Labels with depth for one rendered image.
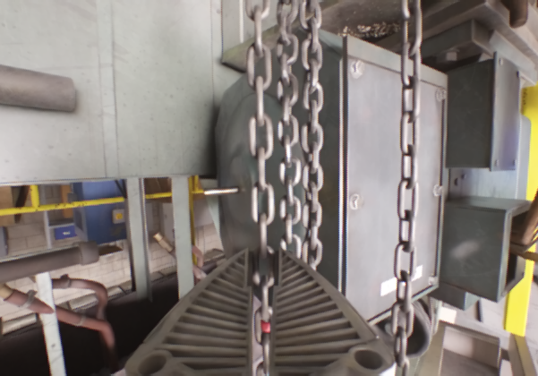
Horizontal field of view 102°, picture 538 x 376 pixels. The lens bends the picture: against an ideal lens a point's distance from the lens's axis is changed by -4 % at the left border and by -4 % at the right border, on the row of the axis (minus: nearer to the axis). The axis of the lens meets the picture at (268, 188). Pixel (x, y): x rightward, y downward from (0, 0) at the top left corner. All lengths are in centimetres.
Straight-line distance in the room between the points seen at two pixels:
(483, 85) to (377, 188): 21
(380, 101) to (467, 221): 22
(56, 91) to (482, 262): 63
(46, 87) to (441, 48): 59
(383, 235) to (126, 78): 58
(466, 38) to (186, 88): 58
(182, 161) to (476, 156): 59
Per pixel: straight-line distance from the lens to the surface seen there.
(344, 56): 27
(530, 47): 68
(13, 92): 44
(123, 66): 64
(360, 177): 27
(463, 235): 43
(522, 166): 86
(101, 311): 89
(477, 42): 51
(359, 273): 30
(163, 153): 63
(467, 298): 63
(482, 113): 42
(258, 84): 17
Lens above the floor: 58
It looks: 5 degrees up
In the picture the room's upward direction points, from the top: 179 degrees clockwise
